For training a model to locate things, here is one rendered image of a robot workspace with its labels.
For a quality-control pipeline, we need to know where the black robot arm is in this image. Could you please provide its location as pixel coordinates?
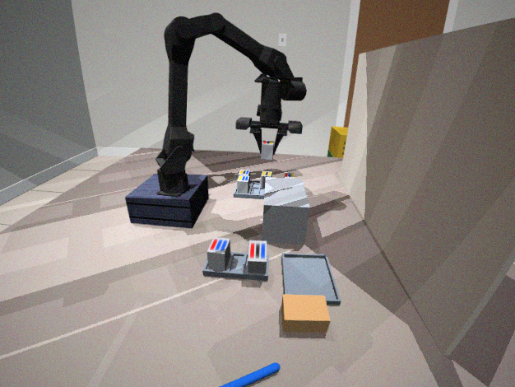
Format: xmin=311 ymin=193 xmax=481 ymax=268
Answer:
xmin=156 ymin=12 xmax=307 ymax=197

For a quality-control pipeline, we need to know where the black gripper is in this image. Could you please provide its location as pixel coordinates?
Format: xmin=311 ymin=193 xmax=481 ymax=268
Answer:
xmin=235 ymin=100 xmax=303 ymax=155

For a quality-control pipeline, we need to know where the blue cylinder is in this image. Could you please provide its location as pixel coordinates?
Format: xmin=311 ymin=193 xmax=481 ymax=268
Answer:
xmin=220 ymin=363 xmax=281 ymax=387

